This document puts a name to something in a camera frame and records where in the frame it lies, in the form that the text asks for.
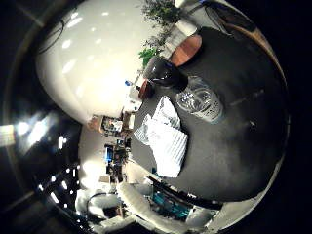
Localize patterned label spray bottle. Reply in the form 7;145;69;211
142;56;226;125

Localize white striped cloth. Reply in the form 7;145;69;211
133;96;189;178

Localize cluttered shelf rack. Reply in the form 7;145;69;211
87;111;136;183

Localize small green potted plant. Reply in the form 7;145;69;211
137;47;162;68

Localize round wooden board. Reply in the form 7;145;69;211
169;33;203;67

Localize teal electronics board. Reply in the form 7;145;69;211
151;191;193;219

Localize leafy plant in white pot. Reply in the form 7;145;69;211
140;0;183;27

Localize wooden desk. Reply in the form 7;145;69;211
223;19;289;89

